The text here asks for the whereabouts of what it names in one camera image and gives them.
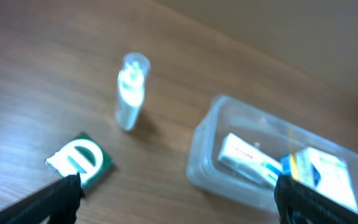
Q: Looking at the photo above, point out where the clear plastic container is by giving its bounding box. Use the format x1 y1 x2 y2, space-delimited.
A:
186 95 358 213

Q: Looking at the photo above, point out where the white spray bottle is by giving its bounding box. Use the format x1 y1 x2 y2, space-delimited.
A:
115 52 150 131

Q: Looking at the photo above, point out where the white Hansaplast plaster box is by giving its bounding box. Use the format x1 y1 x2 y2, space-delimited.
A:
290 147 358 213

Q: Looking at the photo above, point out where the green white small box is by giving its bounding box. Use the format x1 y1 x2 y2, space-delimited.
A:
45 131 114 193

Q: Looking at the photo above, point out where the blue lozenge box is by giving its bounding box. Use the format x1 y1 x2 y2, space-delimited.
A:
280 154 298 180

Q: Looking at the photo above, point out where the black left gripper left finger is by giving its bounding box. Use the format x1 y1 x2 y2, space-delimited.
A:
0 173 85 224

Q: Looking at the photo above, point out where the white caplet medicine box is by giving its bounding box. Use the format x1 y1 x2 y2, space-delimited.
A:
218 133 282 189

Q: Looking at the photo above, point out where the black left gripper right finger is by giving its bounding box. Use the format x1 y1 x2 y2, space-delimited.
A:
274 175 358 224

